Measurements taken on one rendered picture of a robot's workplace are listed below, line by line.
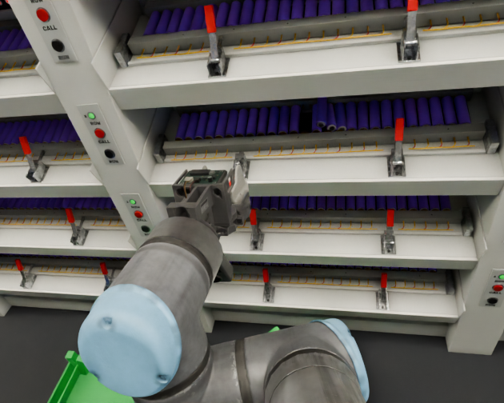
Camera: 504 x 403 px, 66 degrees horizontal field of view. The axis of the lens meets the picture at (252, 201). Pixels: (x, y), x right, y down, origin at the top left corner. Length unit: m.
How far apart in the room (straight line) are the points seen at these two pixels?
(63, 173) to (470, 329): 0.94
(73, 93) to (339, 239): 0.56
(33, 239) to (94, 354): 0.76
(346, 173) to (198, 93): 0.28
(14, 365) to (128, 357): 1.03
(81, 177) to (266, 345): 0.56
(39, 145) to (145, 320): 0.66
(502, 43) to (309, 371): 0.47
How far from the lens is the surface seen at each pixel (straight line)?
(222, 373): 0.43
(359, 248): 0.82
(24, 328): 1.45
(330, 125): 0.72
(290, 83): 0.59
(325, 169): 0.69
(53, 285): 1.27
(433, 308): 0.99
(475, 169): 0.72
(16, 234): 1.16
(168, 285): 0.37
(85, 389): 1.09
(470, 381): 1.10
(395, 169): 0.69
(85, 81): 0.69
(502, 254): 0.85
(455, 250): 0.85
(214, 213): 0.52
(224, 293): 1.02
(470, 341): 1.09
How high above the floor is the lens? 0.97
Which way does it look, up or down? 41 degrees down
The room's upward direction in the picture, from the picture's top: 12 degrees counter-clockwise
